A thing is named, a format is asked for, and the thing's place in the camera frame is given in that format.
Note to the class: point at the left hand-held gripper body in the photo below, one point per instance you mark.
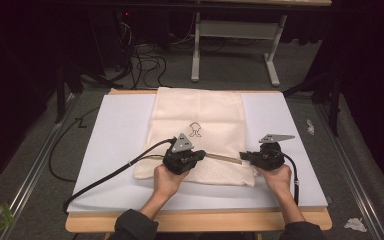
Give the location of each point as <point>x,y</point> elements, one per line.
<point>176,160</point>

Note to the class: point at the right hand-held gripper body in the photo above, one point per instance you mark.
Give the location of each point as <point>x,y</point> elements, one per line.
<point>270,160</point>

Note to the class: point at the cream mesh laundry bag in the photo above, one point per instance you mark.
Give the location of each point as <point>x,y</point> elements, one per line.
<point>200,106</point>

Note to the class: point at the person's right hand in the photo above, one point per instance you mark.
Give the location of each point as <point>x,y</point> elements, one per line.
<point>278,181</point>

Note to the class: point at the person's left hand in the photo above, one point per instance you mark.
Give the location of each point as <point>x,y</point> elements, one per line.
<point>166,183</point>

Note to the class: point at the small white scrap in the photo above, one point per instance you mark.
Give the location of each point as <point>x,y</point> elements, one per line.
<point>310,126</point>

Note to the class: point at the wooden table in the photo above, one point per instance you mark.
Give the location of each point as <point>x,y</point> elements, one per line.
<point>213,221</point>

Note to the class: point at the white board mat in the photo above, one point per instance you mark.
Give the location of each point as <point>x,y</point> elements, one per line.
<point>113,133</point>

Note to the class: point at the black metal stand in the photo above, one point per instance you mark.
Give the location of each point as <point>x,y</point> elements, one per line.
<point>60,96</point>
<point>334,106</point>

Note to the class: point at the crumpled white paper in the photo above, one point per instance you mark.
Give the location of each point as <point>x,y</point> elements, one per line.
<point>355,224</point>

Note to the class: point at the metal floor rail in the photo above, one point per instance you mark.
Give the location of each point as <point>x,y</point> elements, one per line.
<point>33,166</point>
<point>350,173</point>

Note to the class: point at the white metal desk frame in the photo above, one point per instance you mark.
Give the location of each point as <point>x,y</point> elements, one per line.
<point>236,29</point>

